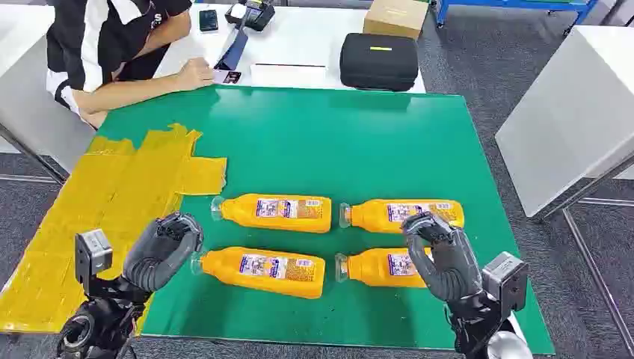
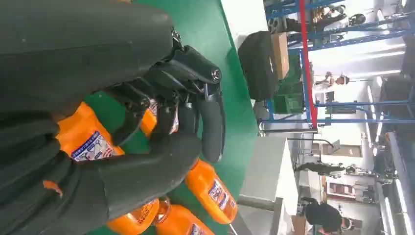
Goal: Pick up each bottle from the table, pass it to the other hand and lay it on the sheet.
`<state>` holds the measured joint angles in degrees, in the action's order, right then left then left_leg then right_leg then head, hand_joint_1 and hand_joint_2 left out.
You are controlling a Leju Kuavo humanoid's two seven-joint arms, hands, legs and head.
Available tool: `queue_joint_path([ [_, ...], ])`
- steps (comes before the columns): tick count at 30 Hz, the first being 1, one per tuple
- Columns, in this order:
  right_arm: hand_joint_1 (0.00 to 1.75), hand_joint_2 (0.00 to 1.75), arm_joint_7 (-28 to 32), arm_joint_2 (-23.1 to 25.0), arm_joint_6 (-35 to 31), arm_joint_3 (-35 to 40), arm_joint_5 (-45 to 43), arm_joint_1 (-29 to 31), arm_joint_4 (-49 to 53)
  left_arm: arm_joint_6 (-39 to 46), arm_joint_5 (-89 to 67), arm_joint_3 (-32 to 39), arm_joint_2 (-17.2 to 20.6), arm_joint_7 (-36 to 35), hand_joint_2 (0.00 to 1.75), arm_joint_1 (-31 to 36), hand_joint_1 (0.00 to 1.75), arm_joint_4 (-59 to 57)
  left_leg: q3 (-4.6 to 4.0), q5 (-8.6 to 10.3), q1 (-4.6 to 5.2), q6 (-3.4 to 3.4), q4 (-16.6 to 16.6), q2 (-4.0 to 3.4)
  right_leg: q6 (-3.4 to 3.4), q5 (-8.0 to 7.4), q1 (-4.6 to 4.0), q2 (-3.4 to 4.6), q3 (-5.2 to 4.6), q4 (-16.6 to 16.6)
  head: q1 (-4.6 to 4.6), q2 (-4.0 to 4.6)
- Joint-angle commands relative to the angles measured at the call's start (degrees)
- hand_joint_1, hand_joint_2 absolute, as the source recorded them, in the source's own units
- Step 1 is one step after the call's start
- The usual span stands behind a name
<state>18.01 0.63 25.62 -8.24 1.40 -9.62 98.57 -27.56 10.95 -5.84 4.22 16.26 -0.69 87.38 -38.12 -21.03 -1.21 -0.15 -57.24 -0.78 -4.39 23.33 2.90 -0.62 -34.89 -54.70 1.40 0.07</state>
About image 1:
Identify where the person's hand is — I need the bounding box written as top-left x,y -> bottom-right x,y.
174,57 -> 215,93

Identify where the blue strap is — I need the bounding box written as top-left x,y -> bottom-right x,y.
214,27 -> 250,72

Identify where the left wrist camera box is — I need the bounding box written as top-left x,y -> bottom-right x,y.
74,228 -> 114,294

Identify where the small dark card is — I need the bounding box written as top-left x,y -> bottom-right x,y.
212,69 -> 243,85

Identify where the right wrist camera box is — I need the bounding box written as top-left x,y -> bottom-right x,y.
481,251 -> 530,314

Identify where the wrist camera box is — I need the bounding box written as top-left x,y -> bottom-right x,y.
481,251 -> 530,314
74,228 -> 114,294

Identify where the yellow sheet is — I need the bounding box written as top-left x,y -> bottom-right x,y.
0,123 -> 228,334

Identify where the white table with grey leg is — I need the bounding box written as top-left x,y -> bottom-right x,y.
0,4 -> 98,185

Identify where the person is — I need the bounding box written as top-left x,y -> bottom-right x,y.
45,0 -> 215,130

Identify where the cardboard box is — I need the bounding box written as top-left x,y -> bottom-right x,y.
362,0 -> 431,41

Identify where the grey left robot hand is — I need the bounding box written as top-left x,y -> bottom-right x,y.
122,211 -> 205,293

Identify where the black phone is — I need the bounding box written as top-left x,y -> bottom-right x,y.
199,8 -> 219,33

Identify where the blue metal frame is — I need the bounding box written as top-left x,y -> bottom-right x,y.
434,0 -> 601,36

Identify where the green table mat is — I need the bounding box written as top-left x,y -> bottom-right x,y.
95,85 -> 555,356

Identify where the large white side table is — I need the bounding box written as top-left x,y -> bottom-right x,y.
494,25 -> 634,348

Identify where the black carrying case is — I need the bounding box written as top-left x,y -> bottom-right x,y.
339,32 -> 420,93

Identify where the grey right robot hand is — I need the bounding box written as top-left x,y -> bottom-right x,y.
400,211 -> 484,304

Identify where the white desk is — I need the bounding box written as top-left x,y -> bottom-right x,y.
153,2 -> 428,94

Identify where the orange drink bottle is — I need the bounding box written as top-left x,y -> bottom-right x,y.
334,248 -> 435,289
190,246 -> 327,300
339,199 -> 466,236
210,193 -> 333,234

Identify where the black card terminal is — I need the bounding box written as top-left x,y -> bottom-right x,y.
224,0 -> 277,33

